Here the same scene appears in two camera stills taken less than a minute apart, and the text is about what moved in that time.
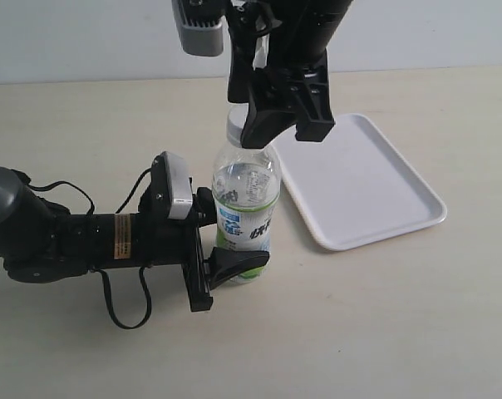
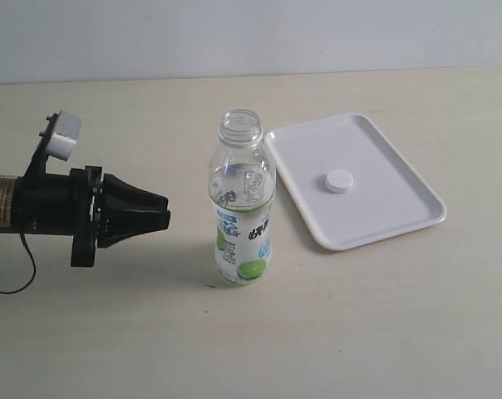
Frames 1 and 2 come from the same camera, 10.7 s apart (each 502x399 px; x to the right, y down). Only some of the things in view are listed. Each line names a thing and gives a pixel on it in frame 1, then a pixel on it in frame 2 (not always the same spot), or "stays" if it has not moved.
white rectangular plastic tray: [353, 187] stays
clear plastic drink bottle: [247, 186] stays
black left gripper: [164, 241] to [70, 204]
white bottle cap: [237, 115] to [338, 180]
